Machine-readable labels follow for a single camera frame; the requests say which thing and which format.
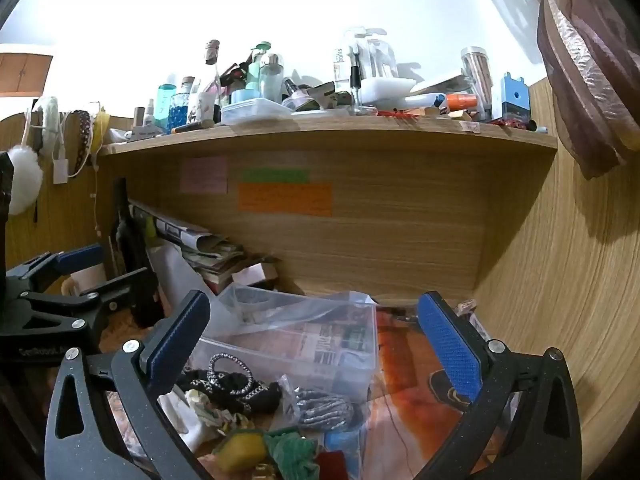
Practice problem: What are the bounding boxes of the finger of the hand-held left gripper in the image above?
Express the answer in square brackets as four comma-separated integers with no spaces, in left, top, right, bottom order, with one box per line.
[5,243,105,292]
[19,267,161,332]

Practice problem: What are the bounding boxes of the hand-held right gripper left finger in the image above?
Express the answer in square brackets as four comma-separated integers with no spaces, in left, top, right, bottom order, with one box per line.
[44,289,213,480]

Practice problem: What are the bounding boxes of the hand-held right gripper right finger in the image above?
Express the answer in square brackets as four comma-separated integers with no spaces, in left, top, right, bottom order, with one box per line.
[415,290,584,480]

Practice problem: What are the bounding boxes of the black glass bottle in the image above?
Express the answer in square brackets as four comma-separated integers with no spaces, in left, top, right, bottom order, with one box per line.
[112,177,164,329]

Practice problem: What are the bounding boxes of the orange printed poster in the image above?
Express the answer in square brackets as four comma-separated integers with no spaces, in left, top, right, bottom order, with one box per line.
[360,305,507,480]

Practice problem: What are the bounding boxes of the white floral scrunchie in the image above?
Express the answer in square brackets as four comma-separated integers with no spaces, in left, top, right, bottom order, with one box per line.
[185,389,251,436]

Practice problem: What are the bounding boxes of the white cloth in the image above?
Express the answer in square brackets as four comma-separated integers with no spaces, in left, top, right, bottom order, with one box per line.
[160,389,217,454]

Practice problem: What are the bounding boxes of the stack of books and magazines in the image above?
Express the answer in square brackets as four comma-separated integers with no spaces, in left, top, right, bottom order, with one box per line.
[127,200,281,296]

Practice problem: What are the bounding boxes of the white fluffy pom pom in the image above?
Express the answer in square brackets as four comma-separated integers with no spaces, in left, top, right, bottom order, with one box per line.
[7,145,45,217]

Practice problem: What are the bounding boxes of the yellow sponge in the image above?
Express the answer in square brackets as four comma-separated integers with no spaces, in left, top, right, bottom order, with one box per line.
[212,429,269,472]

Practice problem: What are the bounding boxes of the patterned brown headband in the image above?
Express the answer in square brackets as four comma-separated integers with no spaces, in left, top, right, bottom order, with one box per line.
[69,109,96,179]

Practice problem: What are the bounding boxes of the yellow hanging pouch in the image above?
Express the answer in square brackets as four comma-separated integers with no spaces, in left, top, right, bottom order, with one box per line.
[90,109,111,154]

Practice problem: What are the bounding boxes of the clear plastic storage box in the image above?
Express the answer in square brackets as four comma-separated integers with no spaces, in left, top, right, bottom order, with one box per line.
[187,282,379,404]

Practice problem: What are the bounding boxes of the pink sticky note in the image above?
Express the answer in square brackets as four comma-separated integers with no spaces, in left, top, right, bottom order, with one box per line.
[180,156,230,195]

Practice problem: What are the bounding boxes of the white fluffy headband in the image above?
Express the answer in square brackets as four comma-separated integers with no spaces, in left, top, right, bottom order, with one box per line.
[32,95,64,159]

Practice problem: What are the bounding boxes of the silver sequin accessory in bag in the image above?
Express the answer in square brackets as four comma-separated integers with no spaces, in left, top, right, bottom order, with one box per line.
[279,374,372,434]

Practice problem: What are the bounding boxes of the green scrunchie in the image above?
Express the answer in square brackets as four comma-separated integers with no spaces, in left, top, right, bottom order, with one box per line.
[262,429,322,480]

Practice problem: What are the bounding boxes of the red cloth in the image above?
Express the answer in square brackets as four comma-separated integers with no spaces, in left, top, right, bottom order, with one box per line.
[315,450,349,480]

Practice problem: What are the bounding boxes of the black marker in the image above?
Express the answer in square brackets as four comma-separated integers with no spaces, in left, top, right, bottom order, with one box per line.
[172,119,214,135]

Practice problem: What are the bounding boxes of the blue liquid bottle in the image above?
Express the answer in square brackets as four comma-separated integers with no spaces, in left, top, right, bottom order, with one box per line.
[155,83,179,134]

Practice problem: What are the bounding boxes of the bottle of blue beads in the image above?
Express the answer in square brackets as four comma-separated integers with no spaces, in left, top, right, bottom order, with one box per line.
[168,76,196,131]

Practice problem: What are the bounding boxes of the orange sticky note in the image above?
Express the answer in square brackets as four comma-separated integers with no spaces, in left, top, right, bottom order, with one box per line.
[237,182,333,218]

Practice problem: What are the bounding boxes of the green sticky note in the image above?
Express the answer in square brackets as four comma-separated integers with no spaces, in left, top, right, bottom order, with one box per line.
[241,168,310,184]

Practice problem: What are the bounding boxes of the brown cardboard panel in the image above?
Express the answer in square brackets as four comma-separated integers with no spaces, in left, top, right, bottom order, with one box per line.
[0,52,54,96]

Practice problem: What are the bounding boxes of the white patterned cup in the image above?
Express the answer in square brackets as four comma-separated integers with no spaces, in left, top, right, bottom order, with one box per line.
[197,90,217,124]

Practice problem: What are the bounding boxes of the clear lidded plastic container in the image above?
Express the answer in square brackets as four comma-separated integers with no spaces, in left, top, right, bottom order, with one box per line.
[219,98,294,126]

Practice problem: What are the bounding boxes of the wooden shelf board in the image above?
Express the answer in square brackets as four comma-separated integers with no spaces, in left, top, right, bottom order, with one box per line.
[97,111,560,159]

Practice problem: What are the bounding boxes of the clear bottle with cork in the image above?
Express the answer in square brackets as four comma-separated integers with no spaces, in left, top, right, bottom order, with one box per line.
[202,39,224,107]

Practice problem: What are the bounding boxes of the white tube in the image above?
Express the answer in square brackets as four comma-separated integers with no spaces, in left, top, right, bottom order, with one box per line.
[402,92,446,111]

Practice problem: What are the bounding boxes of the teal pump bottle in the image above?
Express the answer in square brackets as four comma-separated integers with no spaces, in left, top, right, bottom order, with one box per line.
[248,41,271,101]

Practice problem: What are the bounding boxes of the clear bottle with white cap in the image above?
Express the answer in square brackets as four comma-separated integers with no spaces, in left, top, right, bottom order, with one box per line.
[259,52,285,104]

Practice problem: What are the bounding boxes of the blue plastic box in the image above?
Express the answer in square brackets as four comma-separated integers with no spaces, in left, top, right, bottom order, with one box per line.
[501,72,532,121]

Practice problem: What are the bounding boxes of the white papers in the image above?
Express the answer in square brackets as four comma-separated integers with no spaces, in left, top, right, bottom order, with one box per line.
[417,72,469,96]

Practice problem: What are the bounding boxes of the white plastic tray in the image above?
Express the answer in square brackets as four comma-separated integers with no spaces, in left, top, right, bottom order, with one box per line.
[359,76,419,109]

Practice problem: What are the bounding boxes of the clear jar of sticks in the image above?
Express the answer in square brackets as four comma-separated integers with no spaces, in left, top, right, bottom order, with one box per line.
[459,46,494,121]

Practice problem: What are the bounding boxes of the black mascara tube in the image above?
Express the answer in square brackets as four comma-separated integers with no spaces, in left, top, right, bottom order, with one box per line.
[349,47,362,112]

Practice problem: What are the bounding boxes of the large clear plastic container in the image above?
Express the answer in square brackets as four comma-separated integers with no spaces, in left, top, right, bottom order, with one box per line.
[367,35,401,81]

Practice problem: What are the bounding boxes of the brown plastic covered garment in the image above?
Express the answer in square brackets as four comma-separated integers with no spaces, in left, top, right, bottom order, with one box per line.
[537,0,640,181]

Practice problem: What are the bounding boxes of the black silver beaded hair tie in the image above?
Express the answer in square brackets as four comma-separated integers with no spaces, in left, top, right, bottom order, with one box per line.
[204,353,259,402]

